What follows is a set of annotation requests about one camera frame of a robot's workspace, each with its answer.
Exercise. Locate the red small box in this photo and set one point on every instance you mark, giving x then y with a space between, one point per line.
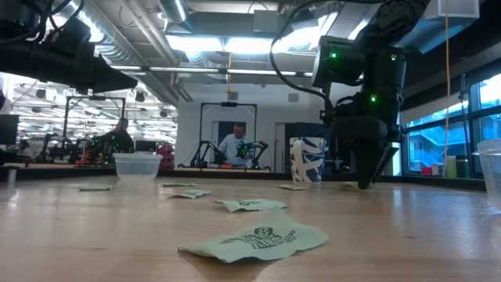
426 171

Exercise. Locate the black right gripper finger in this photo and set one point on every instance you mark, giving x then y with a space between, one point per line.
383 162
367 164

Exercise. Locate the silver ventilation duct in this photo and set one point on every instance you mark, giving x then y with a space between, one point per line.
174 9

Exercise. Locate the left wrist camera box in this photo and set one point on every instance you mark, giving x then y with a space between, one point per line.
68 35

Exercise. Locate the black background robot arm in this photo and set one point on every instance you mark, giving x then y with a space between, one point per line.
256 150
205 152

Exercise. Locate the clear plastic cup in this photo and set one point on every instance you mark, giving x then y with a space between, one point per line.
491 176

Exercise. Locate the black background rig frame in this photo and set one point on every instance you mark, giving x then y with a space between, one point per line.
94 98
228 104

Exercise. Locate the grey ceiling box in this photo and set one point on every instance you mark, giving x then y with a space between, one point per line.
266 21

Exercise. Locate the clear plastic bowl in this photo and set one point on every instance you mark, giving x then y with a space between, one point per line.
137 166

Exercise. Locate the light green container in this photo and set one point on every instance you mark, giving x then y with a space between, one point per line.
451 167

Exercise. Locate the green sweetener packet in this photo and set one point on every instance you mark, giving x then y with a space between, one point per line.
291 187
178 184
254 204
96 187
189 193
258 241

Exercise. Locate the blue white patterned paper cup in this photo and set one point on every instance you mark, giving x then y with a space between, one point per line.
307 160

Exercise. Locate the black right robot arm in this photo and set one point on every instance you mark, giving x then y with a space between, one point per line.
391 23

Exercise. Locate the red background object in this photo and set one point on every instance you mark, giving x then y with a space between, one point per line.
167 156

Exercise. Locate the black background robot arms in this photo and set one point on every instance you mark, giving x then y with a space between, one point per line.
58 150

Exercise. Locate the long ceiling light bar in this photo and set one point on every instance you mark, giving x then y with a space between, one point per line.
184 69

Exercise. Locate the thin black stand pole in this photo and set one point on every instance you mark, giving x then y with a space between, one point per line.
464 117

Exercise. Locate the dark green container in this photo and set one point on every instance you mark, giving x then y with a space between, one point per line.
463 167

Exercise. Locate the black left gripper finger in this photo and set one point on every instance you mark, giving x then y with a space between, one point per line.
105 89
107 74

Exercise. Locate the small black monitor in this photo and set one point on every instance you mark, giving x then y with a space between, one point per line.
145 146

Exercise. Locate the dark blue cabinet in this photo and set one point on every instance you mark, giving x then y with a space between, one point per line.
303 130

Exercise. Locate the grey square wall speaker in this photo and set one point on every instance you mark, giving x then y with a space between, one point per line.
233 96
293 97

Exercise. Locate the person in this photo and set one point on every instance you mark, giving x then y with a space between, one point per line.
117 143
231 150

